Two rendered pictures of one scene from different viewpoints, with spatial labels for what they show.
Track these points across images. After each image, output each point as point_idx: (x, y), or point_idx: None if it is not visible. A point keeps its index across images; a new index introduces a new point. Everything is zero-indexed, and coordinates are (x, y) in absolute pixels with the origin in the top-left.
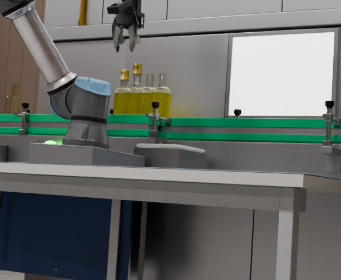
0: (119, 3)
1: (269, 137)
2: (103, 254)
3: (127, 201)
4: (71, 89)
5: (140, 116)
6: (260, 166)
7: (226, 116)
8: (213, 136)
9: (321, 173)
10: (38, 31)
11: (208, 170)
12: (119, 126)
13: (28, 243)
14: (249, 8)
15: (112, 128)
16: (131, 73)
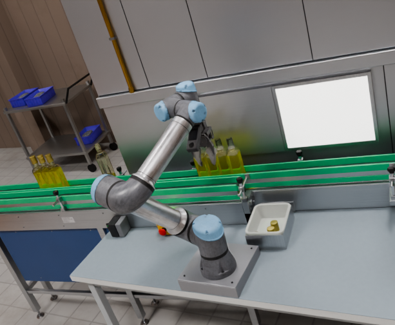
0: (194, 140)
1: (336, 180)
2: None
3: None
4: (191, 233)
5: (229, 187)
6: (334, 202)
7: (287, 149)
8: (289, 183)
9: (386, 202)
10: (149, 209)
11: (344, 313)
12: (212, 194)
13: None
14: (281, 60)
15: (207, 196)
16: None
